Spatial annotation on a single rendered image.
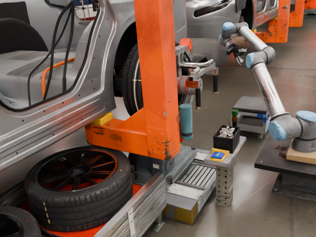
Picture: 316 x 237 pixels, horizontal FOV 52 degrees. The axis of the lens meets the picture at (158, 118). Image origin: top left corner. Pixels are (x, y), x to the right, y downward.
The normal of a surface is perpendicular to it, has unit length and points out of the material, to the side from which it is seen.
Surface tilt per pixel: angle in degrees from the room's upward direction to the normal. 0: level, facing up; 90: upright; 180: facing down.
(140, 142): 90
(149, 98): 90
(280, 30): 90
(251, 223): 0
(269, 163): 0
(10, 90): 81
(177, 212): 90
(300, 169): 0
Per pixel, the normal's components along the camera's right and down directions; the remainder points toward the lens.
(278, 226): -0.07, -0.92
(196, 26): -0.27, 0.54
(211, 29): 0.00, 0.64
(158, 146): -0.49, 0.36
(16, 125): 0.87, 0.15
